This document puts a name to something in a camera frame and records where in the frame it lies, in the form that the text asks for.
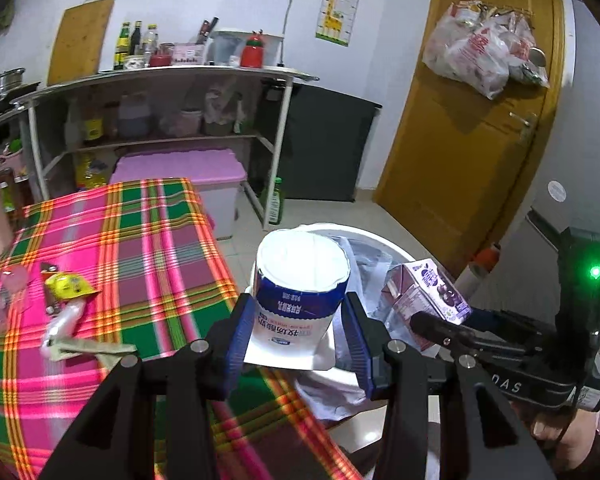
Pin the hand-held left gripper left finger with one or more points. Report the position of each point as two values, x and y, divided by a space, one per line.
237 340

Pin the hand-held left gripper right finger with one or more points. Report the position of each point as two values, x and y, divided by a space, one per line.
357 355

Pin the knives in holder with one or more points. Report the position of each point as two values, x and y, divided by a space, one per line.
206 30

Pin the dark sauce bottle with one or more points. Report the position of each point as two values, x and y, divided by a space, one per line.
136 40

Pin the person's right hand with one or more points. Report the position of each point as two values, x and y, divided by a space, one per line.
555 430

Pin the hanging plastic bags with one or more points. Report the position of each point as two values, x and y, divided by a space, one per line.
475 50

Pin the clear plastic storage container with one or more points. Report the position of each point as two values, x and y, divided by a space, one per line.
225 50

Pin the purple milk carton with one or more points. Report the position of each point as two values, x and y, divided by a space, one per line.
420 290

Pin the white roll orange cap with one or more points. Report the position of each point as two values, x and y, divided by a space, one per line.
475 275

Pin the green glass sauce bottle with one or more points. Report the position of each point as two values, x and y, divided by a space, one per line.
121 50

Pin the giraffe wall poster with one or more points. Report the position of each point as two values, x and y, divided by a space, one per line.
341 0

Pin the white kitchen shelf unit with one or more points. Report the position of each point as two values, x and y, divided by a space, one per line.
180 74

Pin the white lined waste bin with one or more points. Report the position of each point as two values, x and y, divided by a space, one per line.
360 235

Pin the red water bottle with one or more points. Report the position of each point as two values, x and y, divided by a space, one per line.
252 52

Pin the yellow cooking oil bottle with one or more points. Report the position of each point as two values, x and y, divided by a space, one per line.
91 172

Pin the yellow snack wrapper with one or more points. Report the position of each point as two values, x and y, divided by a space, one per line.
67 285

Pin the pink shelf container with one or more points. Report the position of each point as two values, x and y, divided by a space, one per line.
191 122

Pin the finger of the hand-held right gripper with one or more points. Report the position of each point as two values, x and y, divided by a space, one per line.
515 327
440 332

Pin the pink green plaid tablecloth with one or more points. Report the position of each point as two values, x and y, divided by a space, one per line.
130 270

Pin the green floor bottle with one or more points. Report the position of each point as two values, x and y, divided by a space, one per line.
276 205

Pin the pink-lidded storage box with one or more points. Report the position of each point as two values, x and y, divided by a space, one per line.
180 167

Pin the brown snack wrapper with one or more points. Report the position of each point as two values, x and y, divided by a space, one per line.
50 305

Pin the clear plastic wrapper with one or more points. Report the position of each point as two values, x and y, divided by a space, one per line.
65 325

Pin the yellow wooden door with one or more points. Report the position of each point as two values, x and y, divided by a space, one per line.
455 160

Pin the wooden cutting board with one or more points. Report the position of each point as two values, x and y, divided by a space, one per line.
80 42

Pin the round white wall socket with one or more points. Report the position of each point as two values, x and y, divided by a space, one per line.
558 191

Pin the pink plastic basin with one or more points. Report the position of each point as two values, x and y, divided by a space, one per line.
11 162

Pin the crumpled shelf plastic bag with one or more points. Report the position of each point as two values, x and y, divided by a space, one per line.
222 110

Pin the white blue yogurt cup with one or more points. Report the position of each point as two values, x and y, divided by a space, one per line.
300 280

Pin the pink rectangular box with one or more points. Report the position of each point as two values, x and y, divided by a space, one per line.
187 55

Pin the red bowl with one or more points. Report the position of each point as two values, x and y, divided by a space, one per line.
160 60

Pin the clear yellow-capped bottle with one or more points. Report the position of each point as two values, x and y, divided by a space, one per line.
151 42

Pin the green hanging cloth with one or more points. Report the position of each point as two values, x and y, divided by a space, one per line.
5 15

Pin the white patterned bowl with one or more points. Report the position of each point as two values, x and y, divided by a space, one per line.
135 62

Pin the black cabinet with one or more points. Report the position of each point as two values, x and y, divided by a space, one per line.
320 145

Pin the yellow-label shelf bottle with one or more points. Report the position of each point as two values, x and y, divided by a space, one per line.
93 125

